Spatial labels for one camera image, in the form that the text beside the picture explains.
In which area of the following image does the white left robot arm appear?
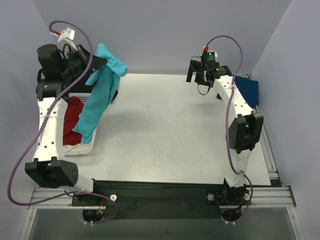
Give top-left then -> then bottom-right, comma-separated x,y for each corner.
24,44 -> 107,206

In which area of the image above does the white plastic laundry basket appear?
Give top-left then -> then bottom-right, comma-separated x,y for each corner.
64,93 -> 97,156

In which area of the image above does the red t-shirt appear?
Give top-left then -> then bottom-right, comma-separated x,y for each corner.
62,96 -> 84,146

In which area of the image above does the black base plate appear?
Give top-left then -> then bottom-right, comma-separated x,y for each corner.
71,180 -> 252,222

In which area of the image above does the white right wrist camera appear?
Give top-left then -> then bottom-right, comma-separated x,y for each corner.
213,51 -> 219,63

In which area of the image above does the black folded t-shirt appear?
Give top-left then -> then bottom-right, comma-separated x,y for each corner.
86,73 -> 121,107

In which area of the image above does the white t-shirt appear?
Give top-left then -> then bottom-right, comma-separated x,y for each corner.
63,143 -> 90,152

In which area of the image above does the turquoise t-shirt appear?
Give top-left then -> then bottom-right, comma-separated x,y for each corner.
73,43 -> 128,144

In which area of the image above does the folded navy blue t-shirt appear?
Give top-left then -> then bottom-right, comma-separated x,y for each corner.
216,75 -> 260,106

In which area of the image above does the aluminium frame rail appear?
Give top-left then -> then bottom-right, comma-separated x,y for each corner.
30,186 -> 297,209

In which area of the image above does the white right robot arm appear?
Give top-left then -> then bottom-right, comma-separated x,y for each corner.
186,47 -> 264,204

